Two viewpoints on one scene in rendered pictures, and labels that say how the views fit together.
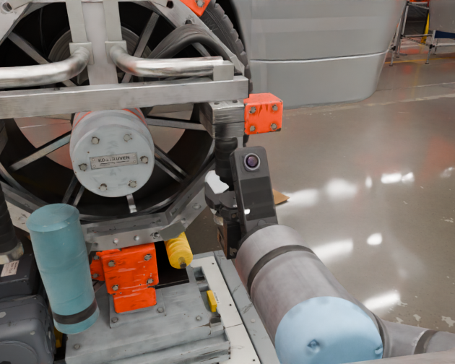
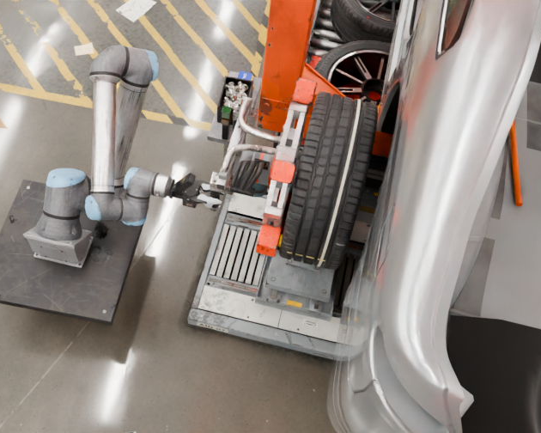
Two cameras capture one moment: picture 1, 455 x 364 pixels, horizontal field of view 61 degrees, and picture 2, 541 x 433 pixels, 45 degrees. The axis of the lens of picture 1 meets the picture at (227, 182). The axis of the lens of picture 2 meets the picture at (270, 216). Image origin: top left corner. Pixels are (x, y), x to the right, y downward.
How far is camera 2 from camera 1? 251 cm
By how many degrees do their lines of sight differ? 77
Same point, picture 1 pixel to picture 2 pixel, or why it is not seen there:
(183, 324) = (273, 269)
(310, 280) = (142, 173)
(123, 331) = not seen: hidden behind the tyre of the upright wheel
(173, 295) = (300, 275)
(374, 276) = not seen: outside the picture
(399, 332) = (128, 203)
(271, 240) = (161, 176)
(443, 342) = (117, 201)
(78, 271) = not seen: hidden behind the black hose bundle
